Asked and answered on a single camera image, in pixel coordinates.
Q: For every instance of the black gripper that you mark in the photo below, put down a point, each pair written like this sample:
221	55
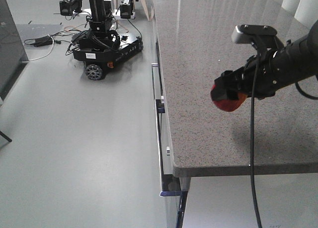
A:
258	77

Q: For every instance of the red yellow apple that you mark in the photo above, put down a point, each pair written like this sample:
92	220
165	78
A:
230	102

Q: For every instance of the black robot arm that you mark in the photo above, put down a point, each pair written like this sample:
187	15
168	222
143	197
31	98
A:
302	56

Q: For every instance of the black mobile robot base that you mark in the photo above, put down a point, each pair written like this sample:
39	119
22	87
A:
101	47

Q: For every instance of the white vertical blinds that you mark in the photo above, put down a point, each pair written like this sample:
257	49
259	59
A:
304	11

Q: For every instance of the black power adapter on floor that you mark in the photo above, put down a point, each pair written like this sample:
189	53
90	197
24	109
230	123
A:
42	41

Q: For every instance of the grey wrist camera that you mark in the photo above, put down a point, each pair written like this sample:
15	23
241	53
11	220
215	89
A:
262	36

